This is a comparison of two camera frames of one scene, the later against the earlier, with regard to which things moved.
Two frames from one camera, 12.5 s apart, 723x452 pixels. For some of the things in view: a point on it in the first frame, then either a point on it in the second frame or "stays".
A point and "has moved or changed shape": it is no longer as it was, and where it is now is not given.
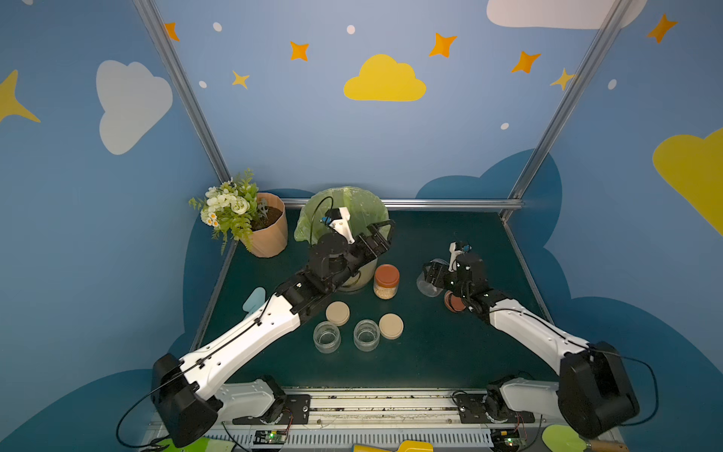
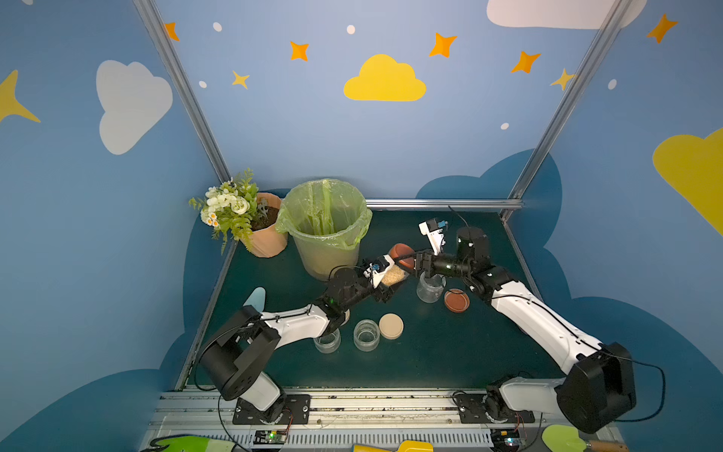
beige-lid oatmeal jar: x=366 y=335 stays
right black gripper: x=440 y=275 → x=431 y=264
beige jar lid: x=391 y=326 stays
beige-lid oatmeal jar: x=327 y=337 stays
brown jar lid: x=454 y=302 stays
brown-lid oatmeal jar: x=386 y=281 has moved or changed shape
